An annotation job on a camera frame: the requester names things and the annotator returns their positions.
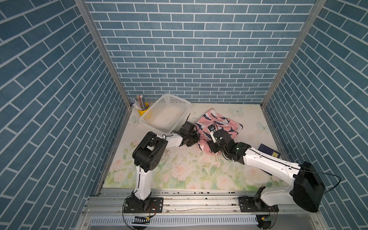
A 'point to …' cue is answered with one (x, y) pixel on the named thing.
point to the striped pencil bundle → (142, 105)
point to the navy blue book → (269, 150)
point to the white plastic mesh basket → (166, 113)
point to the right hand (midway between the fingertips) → (213, 139)
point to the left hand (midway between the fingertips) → (203, 139)
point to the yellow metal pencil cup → (142, 112)
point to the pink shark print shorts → (211, 117)
